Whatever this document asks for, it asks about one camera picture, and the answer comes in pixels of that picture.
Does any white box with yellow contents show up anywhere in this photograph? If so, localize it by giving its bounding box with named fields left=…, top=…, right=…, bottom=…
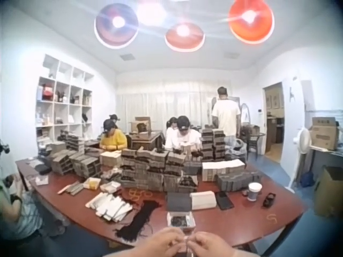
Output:
left=82, top=177, right=102, bottom=190

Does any white door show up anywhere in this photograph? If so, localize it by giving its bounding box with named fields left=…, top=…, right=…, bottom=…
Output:
left=280, top=77, right=306, bottom=168

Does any pile of white packets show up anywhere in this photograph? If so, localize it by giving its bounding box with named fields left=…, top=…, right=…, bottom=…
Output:
left=85, top=191, right=135, bottom=223

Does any white round ceiling lamp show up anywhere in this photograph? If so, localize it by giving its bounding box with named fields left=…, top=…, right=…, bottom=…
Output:
left=136, top=0, right=168, bottom=21

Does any heap of yellow rubber bands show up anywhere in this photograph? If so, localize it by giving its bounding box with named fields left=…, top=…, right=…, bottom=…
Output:
left=128, top=187, right=154, bottom=202

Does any open cardboard carton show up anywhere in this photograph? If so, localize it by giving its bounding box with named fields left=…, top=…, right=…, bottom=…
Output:
left=129, top=116, right=153, bottom=134

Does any white paper cup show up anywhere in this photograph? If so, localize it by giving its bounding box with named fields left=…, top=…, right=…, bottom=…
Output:
left=247, top=182, right=263, bottom=202

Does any dark chair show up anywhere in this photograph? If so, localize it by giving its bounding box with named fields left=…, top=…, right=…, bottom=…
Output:
left=240, top=130, right=266, bottom=160

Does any white open box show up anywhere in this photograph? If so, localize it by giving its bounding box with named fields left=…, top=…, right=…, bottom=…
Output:
left=100, top=180, right=122, bottom=194

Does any small box of black pieces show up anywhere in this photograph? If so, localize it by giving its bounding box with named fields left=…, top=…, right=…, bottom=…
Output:
left=166, top=210, right=196, bottom=232

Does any black phone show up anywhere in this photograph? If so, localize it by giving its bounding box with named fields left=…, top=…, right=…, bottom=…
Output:
left=215, top=191, right=235, bottom=210

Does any plain brown cardboard carton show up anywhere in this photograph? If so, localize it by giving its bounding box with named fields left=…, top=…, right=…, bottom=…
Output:
left=312, top=165, right=343, bottom=218

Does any blue bag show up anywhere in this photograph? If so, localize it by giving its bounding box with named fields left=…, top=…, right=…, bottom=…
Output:
left=299, top=170, right=316, bottom=188

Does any bundle of grey strips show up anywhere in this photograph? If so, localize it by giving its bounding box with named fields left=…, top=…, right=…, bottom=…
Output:
left=57, top=181, right=84, bottom=195

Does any printed cardboard carton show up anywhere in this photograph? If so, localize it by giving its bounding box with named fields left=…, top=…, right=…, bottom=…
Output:
left=308, top=116, right=340, bottom=151

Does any white cube shelf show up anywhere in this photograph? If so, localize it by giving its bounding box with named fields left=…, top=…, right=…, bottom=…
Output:
left=34, top=53, right=95, bottom=152

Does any orange round ceiling lamp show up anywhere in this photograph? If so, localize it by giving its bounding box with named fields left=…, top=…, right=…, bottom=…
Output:
left=228, top=0, right=275, bottom=45

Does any person's left hand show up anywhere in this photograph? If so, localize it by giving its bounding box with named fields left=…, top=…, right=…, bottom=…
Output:
left=138, top=227, right=187, bottom=257

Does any brown wooden desk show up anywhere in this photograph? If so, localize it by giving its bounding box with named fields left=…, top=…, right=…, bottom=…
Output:
left=128, top=130, right=165, bottom=150

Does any black pouch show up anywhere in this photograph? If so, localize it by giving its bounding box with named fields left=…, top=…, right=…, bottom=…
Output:
left=34, top=164, right=52, bottom=175

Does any heap of grey packet stacks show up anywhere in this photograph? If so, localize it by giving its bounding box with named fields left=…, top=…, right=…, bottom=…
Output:
left=49, top=127, right=263, bottom=194

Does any white curtain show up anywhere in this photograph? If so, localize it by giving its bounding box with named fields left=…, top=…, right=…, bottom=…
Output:
left=115, top=79, right=235, bottom=133

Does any white standing fan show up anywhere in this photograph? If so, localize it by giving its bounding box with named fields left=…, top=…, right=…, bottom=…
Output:
left=287, top=126, right=312, bottom=193

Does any stack of white cards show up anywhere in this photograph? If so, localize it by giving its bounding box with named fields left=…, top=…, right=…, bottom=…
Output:
left=189, top=190, right=218, bottom=211

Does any blue round ceiling lamp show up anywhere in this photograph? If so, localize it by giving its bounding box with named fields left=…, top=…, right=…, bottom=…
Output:
left=94, top=2, right=139, bottom=49

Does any red round ceiling lamp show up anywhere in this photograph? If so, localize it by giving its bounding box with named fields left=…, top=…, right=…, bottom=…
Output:
left=164, top=22, right=206, bottom=52

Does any person's right hand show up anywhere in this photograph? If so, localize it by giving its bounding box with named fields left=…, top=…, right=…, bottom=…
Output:
left=190, top=230, right=243, bottom=257

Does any small black tape dispenser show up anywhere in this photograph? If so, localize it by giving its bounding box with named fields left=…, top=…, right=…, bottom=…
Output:
left=262, top=192, right=277, bottom=209

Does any bundle of black cords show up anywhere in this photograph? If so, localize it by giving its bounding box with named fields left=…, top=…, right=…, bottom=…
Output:
left=115, top=200, right=165, bottom=239

